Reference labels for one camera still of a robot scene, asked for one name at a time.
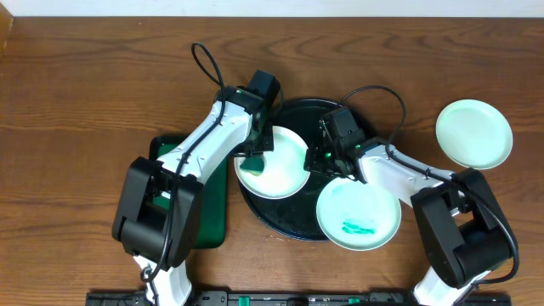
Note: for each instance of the dark green sponge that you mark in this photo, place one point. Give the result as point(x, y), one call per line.
point(253, 165)

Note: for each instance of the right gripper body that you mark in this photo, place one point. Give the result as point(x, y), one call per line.
point(325, 160)

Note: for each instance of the round black tray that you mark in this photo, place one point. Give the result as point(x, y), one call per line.
point(295, 216)

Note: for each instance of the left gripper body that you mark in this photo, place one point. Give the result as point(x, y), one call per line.
point(259, 144)

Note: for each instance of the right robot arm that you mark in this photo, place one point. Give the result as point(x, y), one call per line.
point(465, 234)

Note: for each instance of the green rectangular water tray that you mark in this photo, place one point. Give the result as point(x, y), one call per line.
point(213, 218)

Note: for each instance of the mint plate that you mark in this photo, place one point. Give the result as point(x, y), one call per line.
point(357, 216)
point(474, 134)

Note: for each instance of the white plate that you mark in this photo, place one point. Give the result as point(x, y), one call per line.
point(283, 174)

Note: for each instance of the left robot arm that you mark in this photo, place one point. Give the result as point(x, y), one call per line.
point(159, 211)

